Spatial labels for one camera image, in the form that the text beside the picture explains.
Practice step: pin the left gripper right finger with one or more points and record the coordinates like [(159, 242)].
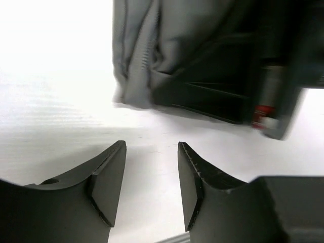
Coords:
[(218, 207)]

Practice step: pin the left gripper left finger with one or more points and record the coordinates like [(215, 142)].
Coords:
[(79, 205)]

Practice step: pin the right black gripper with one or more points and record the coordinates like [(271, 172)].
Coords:
[(250, 74)]

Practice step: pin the grey pleated skirt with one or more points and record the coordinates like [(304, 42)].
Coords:
[(163, 51)]

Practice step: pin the aluminium front rail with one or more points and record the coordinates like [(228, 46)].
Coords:
[(181, 238)]

